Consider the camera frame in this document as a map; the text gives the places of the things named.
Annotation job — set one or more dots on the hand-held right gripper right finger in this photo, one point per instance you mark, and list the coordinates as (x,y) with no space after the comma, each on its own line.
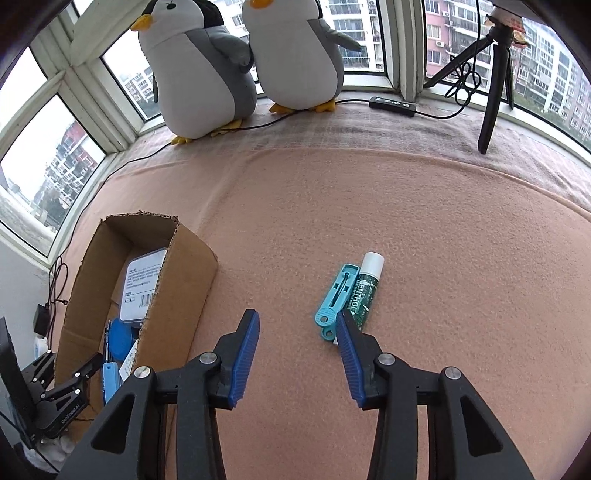
(353,364)

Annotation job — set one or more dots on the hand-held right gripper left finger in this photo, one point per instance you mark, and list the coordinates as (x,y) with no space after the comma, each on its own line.
(244,364)

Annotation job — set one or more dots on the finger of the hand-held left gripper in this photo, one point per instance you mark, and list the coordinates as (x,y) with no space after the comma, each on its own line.
(41,367)
(83,371)

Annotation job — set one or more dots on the blue folding phone stand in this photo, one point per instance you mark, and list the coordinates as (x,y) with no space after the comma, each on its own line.
(111,383)

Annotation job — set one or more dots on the black pen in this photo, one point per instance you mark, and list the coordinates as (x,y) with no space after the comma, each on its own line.
(109,346)

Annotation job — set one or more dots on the blue round tape measure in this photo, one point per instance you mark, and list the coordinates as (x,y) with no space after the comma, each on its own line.
(122,339)

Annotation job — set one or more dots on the teal plastic clip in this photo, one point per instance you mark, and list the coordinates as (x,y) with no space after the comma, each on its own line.
(334,290)

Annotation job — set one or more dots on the green lip balm tube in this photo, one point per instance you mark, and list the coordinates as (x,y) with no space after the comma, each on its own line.
(367,286)

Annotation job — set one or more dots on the white labelled plastic case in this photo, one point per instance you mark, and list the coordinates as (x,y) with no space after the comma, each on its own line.
(143,286)

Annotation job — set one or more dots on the cardboard box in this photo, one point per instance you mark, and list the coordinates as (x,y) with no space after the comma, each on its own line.
(184,277)

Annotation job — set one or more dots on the person's left hand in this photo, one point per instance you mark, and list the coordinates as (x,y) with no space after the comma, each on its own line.
(51,454)

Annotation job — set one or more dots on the white power strip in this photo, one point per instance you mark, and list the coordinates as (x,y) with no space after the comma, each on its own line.
(39,346)

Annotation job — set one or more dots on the black power adapter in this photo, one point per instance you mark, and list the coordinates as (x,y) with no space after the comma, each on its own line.
(42,319)

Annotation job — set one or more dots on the light checkered blanket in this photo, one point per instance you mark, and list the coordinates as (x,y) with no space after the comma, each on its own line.
(369,134)

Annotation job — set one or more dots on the large penguin plush toy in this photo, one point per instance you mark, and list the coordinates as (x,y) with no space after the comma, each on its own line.
(198,78)

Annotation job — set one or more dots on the black tripod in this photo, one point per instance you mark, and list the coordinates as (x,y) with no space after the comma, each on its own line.
(491,106)

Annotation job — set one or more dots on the small penguin plush toy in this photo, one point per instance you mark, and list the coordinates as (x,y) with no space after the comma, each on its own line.
(295,55)

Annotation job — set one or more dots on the white window frame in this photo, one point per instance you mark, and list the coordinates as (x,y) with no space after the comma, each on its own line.
(92,92)

